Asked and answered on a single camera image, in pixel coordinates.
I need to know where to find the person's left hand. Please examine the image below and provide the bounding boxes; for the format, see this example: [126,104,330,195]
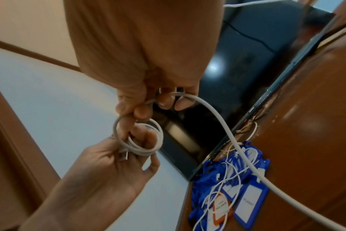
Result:
[18,123,161,231]

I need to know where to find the person's right hand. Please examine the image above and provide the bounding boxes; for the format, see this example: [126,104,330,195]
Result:
[63,0,225,123]

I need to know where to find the pile of blue ID lanyards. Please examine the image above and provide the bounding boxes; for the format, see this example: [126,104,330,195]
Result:
[188,141,271,228]

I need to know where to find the white charging cable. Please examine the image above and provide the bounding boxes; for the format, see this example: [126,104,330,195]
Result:
[112,91,346,231]

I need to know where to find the black television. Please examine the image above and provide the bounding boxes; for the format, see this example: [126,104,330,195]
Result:
[154,0,336,181]

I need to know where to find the brown wooden wall trim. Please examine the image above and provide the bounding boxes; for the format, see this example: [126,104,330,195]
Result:
[0,37,83,73]

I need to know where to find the thick white power cable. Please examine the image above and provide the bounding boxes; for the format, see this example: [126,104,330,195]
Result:
[222,0,276,8]

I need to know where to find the thin beige cable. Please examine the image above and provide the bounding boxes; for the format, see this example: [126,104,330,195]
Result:
[224,121,259,153]

